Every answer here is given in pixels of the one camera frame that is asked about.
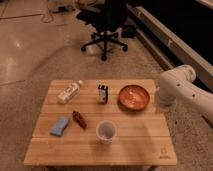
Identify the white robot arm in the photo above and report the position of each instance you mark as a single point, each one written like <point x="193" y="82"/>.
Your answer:
<point x="177" y="83"/>

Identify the orange ceramic bowl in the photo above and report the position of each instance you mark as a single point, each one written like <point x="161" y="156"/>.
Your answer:
<point x="134" y="97"/>

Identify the small dark box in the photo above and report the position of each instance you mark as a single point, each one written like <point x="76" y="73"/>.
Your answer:
<point x="102" y="94"/>

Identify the white plastic bottle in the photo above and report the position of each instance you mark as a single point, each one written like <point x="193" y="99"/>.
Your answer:
<point x="66" y="95"/>

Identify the brown snack packet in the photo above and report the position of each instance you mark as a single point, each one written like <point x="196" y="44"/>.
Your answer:
<point x="79" y="119"/>

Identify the clear plastic cup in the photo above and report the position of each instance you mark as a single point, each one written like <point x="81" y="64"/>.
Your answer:
<point x="106" y="131"/>

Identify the black box on floor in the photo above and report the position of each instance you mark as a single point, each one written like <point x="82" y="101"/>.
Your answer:
<point x="128" y="31"/>

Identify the black office chair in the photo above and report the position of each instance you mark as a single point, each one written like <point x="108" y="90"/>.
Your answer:
<point x="106" y="18"/>

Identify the power strip with cables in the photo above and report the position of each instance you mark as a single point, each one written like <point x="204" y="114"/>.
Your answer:
<point x="62" y="9"/>

